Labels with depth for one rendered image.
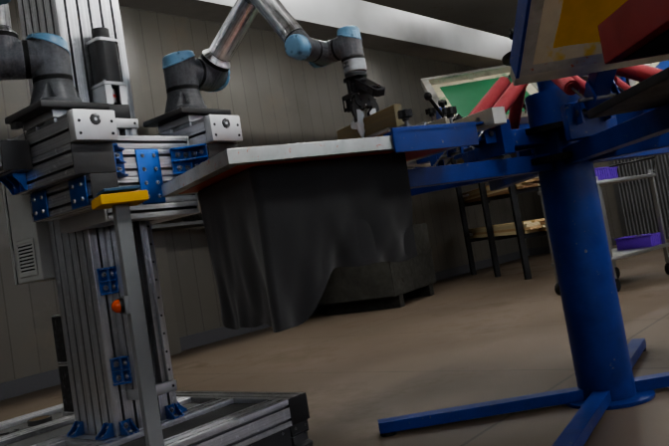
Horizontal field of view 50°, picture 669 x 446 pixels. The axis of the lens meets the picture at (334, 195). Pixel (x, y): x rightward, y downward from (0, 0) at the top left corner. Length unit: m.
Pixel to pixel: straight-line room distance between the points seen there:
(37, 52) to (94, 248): 0.64
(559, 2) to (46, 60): 1.47
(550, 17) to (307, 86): 6.61
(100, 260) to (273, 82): 5.81
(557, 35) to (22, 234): 1.89
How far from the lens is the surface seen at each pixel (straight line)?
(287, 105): 8.16
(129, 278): 2.05
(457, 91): 3.98
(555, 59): 2.15
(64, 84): 2.32
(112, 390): 2.49
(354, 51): 2.33
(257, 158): 1.78
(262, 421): 2.45
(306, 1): 6.21
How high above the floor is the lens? 0.72
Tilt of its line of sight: 4 degrees up
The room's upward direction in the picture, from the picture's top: 9 degrees counter-clockwise
